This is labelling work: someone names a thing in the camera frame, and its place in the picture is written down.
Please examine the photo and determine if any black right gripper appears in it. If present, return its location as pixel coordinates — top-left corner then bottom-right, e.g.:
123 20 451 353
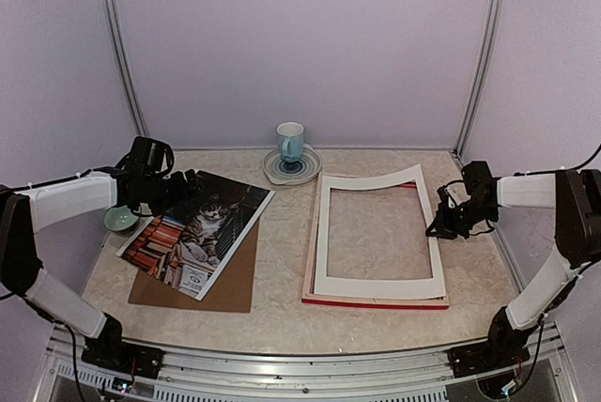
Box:
426 197 498 240

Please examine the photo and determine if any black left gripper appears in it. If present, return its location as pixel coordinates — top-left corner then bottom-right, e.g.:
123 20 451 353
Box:
142 168 204 217

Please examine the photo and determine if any white mat board passe-partout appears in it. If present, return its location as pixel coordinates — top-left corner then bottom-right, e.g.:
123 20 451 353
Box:
314 164 446 302

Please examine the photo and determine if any cat photo print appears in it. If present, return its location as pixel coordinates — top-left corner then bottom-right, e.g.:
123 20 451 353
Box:
116 169 274 301

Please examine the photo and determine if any red wooden picture frame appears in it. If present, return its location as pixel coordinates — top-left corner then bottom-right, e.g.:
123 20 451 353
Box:
301 173 449 310

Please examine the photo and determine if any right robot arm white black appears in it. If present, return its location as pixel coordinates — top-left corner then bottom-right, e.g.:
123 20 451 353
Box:
425 161 600 377

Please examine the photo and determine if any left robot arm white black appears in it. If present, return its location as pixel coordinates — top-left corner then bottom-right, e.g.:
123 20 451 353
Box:
1 167 201 369

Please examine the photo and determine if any small green ceramic bowl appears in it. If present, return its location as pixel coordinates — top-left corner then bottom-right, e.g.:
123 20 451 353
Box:
103 206 140 235

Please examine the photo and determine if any brown cardboard backing board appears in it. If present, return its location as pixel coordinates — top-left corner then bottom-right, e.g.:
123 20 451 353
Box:
128 223 260 314

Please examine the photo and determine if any striped ceramic plate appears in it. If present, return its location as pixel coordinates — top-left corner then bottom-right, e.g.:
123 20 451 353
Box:
262 144 322 186

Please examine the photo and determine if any light blue ceramic mug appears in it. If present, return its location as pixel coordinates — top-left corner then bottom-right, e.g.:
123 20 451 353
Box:
276 121 304 162

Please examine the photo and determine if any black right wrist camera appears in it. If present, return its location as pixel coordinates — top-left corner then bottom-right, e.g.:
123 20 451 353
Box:
437 184 460 209

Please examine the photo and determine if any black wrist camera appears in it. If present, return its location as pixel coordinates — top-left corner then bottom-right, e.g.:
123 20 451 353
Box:
124 136 175 178
437 184 460 209

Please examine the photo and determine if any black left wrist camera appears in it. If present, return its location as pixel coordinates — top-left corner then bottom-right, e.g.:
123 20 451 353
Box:
124 136 175 178

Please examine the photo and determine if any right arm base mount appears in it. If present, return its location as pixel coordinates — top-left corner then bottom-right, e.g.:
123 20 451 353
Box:
447 327 535 379

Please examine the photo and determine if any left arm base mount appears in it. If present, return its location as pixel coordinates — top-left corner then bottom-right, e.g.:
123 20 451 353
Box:
82 343 164 379

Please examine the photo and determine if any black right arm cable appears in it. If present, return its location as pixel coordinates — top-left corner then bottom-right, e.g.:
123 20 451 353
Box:
514 141 601 176

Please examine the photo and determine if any aluminium front rail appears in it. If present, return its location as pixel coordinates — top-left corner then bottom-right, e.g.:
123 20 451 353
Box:
31 323 582 401

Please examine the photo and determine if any left aluminium corner post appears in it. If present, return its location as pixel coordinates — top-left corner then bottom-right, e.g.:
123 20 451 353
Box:
102 0 148 137

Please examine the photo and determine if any aluminium corner post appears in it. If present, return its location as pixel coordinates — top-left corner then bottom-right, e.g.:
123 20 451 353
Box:
102 0 148 137
454 0 503 161

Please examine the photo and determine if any right aluminium corner post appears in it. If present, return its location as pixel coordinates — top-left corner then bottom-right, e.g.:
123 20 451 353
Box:
454 0 503 161

